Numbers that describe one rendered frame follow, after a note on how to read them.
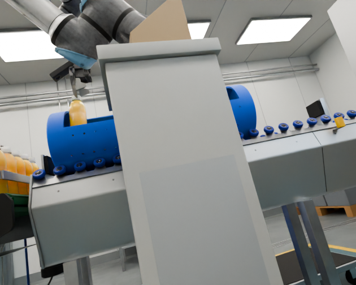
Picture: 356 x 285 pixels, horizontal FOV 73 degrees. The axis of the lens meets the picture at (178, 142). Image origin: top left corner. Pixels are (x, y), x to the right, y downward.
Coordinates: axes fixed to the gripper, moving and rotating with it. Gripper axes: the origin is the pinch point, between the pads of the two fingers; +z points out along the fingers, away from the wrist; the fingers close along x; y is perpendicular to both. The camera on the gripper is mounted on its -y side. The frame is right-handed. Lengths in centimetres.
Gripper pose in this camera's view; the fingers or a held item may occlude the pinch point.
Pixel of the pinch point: (76, 97)
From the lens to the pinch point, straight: 116.4
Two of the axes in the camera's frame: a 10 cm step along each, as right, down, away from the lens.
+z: 2.1, 9.5, -2.4
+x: -1.2, 2.7, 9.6
